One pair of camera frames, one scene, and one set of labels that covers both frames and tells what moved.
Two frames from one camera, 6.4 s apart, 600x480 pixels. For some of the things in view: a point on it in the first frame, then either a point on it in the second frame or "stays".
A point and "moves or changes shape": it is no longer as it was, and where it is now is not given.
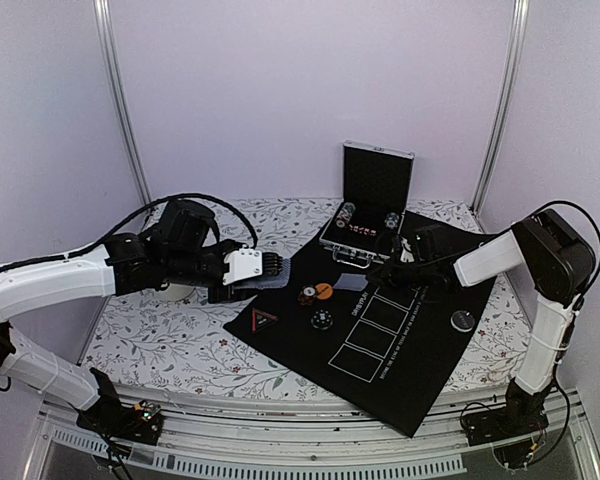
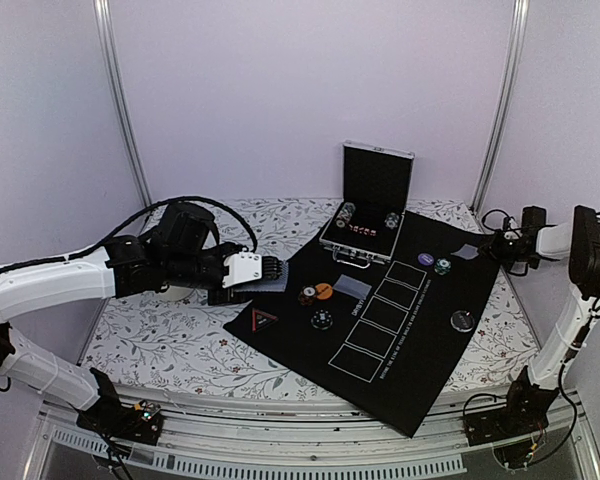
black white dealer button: (462, 321) stays
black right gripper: (387, 271) -> (493, 247)
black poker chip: (321, 319) stays
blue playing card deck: (272, 276) stays
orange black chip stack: (306, 295) stays
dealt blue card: (352, 281) moves or changes shape
